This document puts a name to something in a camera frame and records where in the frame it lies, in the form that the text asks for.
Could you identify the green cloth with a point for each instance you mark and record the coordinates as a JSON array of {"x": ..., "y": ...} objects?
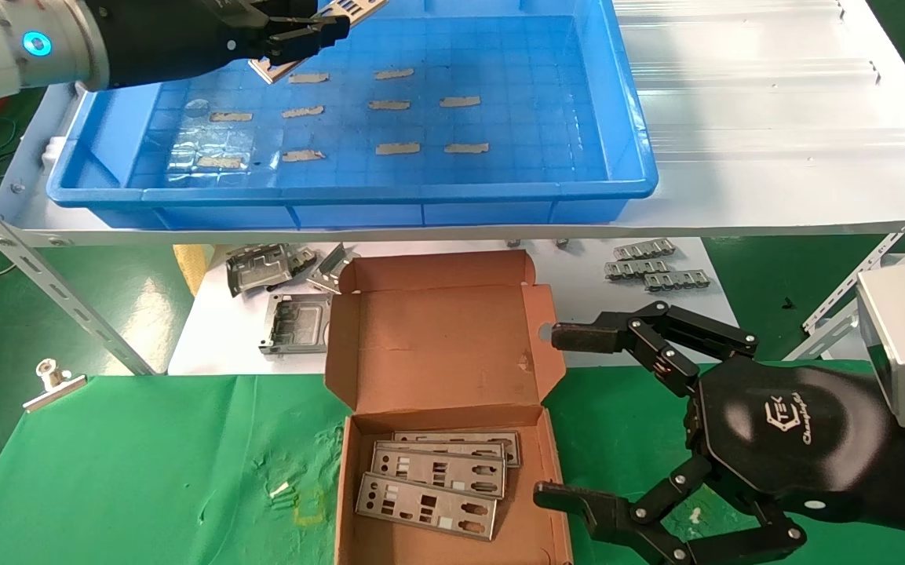
[{"x": 185, "y": 455}]

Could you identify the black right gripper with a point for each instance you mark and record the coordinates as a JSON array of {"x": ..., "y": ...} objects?
[{"x": 782, "y": 431}]

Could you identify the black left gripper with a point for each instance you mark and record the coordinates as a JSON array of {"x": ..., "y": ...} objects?
[{"x": 169, "y": 39}]

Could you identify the silver I/O shield plate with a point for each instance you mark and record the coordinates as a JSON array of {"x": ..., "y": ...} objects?
[
  {"x": 452, "y": 436},
  {"x": 409, "y": 518},
  {"x": 271, "y": 72},
  {"x": 468, "y": 463}
]

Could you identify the angled grey metal bracket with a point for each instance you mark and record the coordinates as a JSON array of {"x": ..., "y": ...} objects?
[{"x": 330, "y": 271}]

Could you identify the toothed grey metal strip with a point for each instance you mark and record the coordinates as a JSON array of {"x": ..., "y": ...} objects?
[
  {"x": 644, "y": 250},
  {"x": 636, "y": 268},
  {"x": 677, "y": 280}
]

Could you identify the yellow fabric bundle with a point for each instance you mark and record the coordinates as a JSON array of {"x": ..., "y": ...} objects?
[{"x": 191, "y": 267}]

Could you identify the silver binder clip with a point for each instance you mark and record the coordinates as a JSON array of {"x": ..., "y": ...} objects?
[{"x": 52, "y": 384}]

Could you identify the clear tape patch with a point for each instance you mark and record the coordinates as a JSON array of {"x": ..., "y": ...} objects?
[{"x": 209, "y": 143}]

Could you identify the blue plastic tray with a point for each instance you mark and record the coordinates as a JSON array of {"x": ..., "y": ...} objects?
[{"x": 538, "y": 78}]

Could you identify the grey tape strip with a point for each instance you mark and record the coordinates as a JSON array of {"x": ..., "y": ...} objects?
[
  {"x": 399, "y": 148},
  {"x": 220, "y": 162},
  {"x": 467, "y": 148},
  {"x": 303, "y": 155}
]

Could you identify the brown cardboard box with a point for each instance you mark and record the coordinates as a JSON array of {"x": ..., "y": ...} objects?
[{"x": 436, "y": 345}]

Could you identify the white flat board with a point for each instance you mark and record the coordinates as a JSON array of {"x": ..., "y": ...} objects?
[{"x": 578, "y": 290}]

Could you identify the small grey metal bracket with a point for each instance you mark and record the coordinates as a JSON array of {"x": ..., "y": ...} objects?
[{"x": 303, "y": 259}]

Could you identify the slotted steel rack leg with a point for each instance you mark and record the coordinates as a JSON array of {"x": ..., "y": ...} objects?
[
  {"x": 829, "y": 310},
  {"x": 28, "y": 259}
]

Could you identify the square grey metal frame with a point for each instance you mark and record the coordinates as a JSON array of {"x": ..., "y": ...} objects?
[{"x": 299, "y": 322}]

